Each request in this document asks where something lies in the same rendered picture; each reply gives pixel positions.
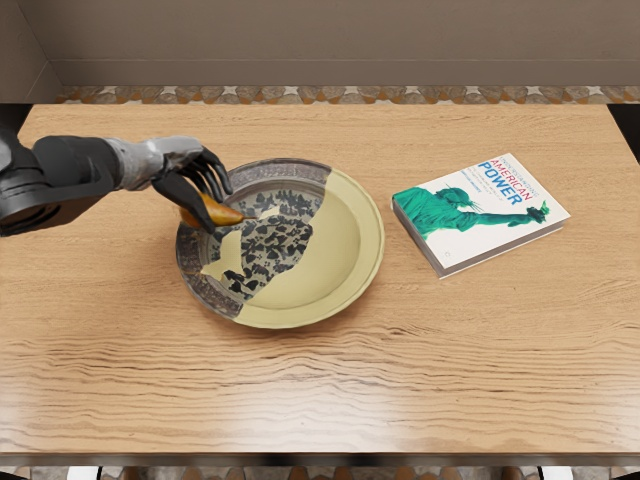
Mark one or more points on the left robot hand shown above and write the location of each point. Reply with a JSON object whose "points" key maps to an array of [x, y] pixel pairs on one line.
{"points": [[150, 161]]}

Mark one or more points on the orange yellow pear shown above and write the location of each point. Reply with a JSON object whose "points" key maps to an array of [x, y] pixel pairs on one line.
{"points": [[224, 213]]}

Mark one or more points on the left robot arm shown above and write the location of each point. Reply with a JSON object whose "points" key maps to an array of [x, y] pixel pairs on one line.
{"points": [[60, 172]]}

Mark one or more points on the cream plate with dark pattern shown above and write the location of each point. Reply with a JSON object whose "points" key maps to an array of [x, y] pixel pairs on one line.
{"points": [[310, 250]]}

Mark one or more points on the white book with green statue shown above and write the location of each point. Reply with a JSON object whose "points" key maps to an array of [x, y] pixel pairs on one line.
{"points": [[480, 215]]}

